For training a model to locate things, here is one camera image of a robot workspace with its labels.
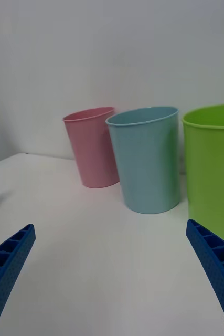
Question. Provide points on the pale blue plastic waste bin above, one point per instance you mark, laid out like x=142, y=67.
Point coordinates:
x=145, y=168

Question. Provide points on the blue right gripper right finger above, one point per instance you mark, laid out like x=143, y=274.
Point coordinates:
x=216, y=265

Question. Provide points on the pink plastic waste bin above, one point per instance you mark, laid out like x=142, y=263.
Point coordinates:
x=90, y=152

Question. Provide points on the green plastic waste bin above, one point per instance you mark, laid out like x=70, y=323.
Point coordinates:
x=214, y=178

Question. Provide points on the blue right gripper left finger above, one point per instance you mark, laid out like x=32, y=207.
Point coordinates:
x=9, y=265

